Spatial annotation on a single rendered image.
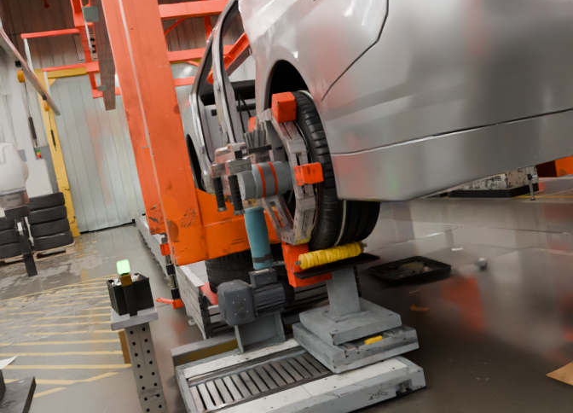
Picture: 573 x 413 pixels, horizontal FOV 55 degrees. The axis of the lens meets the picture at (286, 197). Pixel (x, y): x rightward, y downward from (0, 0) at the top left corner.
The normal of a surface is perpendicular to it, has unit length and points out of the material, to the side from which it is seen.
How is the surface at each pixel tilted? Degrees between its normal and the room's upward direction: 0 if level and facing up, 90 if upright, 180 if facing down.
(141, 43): 90
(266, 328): 90
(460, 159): 97
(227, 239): 90
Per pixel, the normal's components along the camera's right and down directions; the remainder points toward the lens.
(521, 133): 0.14, 0.30
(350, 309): 0.29, 0.01
